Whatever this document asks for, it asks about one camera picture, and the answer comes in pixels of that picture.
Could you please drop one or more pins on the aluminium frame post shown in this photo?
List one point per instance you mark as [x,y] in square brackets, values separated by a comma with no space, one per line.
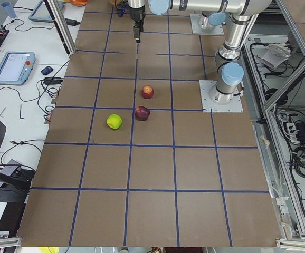
[61,26]

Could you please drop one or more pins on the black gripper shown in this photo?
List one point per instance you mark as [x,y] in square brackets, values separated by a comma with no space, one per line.
[137,16]

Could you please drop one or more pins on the small dark blue object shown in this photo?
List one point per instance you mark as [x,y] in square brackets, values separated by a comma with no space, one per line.
[47,70]

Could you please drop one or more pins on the green apple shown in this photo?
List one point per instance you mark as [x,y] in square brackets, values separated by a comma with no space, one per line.
[114,121]

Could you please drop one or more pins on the dark red apple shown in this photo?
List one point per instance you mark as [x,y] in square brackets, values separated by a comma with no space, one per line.
[142,113]

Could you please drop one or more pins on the white power strip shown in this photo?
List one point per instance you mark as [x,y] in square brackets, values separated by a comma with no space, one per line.
[291,131]

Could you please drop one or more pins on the blue plastic cup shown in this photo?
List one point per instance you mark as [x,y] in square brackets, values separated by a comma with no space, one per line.
[7,7]

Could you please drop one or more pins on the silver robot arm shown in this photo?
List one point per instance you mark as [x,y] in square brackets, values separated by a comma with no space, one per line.
[137,14]
[242,17]

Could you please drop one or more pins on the red yellow apple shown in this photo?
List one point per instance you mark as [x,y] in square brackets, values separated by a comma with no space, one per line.
[147,92]

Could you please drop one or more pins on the black usb hub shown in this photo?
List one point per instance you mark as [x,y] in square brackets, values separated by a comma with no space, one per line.
[14,171]

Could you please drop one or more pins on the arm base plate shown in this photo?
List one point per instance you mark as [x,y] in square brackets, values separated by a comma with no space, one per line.
[214,101]
[207,25]

